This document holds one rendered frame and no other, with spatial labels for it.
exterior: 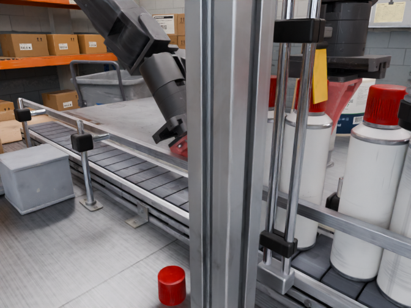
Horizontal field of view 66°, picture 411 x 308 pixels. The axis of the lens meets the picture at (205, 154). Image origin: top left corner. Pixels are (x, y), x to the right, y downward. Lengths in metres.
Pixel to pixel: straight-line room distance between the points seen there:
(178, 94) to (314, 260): 0.29
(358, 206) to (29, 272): 0.42
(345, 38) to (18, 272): 0.50
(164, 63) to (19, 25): 4.73
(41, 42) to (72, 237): 3.97
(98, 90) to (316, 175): 2.57
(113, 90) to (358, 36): 2.49
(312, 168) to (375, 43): 4.42
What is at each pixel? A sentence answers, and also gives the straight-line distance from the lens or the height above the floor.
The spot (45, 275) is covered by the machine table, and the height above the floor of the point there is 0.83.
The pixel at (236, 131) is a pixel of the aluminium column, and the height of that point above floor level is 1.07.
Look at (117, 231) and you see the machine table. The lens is 0.55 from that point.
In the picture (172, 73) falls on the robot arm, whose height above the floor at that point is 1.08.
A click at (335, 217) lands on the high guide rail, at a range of 0.34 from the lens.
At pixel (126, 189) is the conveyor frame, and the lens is 0.59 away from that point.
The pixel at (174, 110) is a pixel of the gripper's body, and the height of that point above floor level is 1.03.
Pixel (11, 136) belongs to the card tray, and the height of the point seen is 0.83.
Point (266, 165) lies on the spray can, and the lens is 0.39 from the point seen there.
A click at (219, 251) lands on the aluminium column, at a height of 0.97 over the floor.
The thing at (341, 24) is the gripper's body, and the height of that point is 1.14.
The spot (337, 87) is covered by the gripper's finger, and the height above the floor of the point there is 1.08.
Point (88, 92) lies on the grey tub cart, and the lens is 2.91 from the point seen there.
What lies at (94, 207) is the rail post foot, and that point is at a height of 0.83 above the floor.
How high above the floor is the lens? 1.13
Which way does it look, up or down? 20 degrees down
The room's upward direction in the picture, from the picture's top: straight up
